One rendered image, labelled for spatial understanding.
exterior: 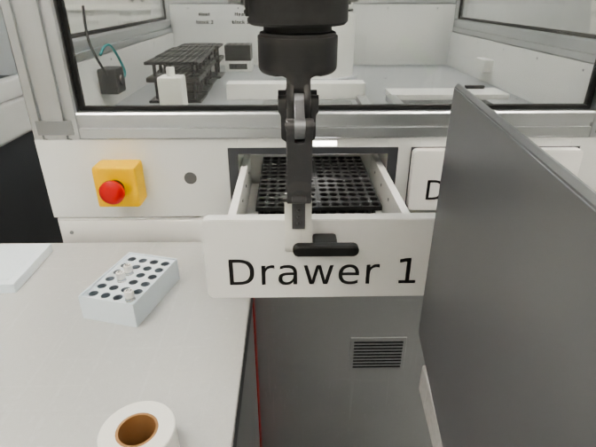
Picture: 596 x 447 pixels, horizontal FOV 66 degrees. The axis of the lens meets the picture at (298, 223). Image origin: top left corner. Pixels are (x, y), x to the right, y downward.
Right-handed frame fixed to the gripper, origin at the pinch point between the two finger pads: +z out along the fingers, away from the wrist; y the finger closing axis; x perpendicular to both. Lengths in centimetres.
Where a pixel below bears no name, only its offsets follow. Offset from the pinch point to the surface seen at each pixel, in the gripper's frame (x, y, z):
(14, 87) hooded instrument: -76, -87, 1
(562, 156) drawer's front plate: 46, -28, 2
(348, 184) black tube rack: 8.4, -20.3, 3.7
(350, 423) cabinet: 13, -29, 68
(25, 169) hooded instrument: -78, -84, 25
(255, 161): -7.0, -37.2, 6.0
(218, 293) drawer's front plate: -10.0, -1.8, 10.7
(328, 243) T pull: 3.4, 1.0, 2.1
